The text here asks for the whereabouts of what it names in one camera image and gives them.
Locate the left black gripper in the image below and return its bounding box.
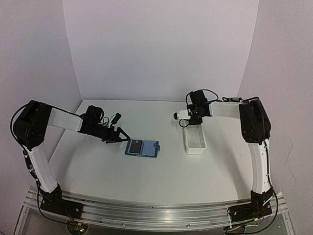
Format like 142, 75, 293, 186
88, 122, 130, 143

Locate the black VIP card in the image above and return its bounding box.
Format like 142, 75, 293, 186
129, 140, 143, 154

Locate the blue card holder wallet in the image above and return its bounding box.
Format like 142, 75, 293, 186
125, 139, 160, 158

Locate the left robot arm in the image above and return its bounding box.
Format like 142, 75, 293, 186
10, 100, 130, 193

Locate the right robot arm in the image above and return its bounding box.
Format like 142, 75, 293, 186
173, 89, 273, 196

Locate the white plastic tray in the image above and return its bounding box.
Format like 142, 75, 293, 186
183, 124, 207, 155

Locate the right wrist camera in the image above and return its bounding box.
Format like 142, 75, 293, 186
173, 110, 191, 120

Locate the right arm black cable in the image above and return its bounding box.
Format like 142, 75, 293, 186
185, 89, 245, 103

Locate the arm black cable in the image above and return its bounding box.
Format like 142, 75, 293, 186
35, 188, 71, 222
185, 89, 245, 103

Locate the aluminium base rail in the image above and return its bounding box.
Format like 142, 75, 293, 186
12, 186, 295, 235

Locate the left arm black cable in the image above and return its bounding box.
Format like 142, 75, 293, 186
35, 188, 71, 222

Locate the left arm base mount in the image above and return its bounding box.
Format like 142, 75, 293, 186
39, 184, 83, 219

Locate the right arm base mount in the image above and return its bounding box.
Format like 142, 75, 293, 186
227, 189, 273, 222

